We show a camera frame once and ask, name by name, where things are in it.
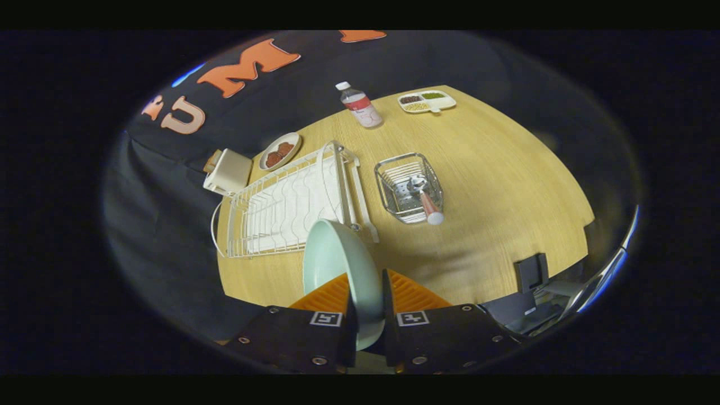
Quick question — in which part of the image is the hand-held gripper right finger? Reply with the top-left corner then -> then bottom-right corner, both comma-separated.
382,269 -> 521,375

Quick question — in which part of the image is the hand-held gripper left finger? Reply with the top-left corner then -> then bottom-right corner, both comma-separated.
225,273 -> 359,375

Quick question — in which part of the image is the light green plate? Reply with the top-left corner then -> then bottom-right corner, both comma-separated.
303,219 -> 386,352

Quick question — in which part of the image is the pink and white spoon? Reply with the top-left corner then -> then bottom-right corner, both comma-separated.
406,175 -> 445,226

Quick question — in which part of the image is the metal wire basket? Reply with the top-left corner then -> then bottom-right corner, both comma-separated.
374,152 -> 445,224

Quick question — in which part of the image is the white wire dish rack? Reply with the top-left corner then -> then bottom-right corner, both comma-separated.
211,141 -> 380,259

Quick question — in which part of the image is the beige plate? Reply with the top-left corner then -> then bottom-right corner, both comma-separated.
259,132 -> 303,172

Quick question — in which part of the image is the clear bottle with red label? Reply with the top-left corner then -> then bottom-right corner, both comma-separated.
335,82 -> 384,129

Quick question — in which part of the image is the white toaster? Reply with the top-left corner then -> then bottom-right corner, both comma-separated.
202,148 -> 254,196

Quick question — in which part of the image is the white divided tray with beans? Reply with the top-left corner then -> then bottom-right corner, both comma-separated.
397,90 -> 457,115

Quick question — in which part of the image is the black backdrop cloth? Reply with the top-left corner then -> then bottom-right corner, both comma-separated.
101,31 -> 645,344

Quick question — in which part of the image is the small black bracket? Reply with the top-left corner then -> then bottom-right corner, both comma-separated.
515,253 -> 550,294

